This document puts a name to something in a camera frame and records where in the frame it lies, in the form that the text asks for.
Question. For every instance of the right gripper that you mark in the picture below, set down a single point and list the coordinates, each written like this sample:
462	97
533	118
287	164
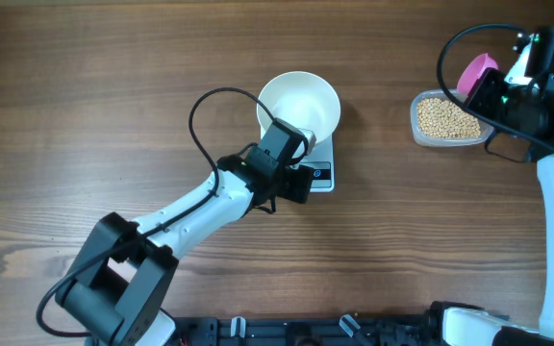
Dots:
491	81

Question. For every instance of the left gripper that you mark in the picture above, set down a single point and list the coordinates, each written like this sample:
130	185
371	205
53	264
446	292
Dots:
298	192

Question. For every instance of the white digital kitchen scale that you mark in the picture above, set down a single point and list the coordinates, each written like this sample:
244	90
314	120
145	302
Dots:
321	160

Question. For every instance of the pink plastic measuring scoop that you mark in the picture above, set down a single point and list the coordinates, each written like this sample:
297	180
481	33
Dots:
474	72

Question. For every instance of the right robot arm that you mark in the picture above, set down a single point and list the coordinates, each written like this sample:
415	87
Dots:
466	325

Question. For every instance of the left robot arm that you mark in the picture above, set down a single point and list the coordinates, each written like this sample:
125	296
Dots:
116	286

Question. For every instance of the white bowl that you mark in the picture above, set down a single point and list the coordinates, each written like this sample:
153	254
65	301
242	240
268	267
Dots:
305	101

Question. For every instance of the clear plastic container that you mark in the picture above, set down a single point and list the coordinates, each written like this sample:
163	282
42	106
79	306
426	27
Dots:
423	140

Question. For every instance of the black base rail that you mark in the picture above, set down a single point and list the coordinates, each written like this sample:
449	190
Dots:
350	329

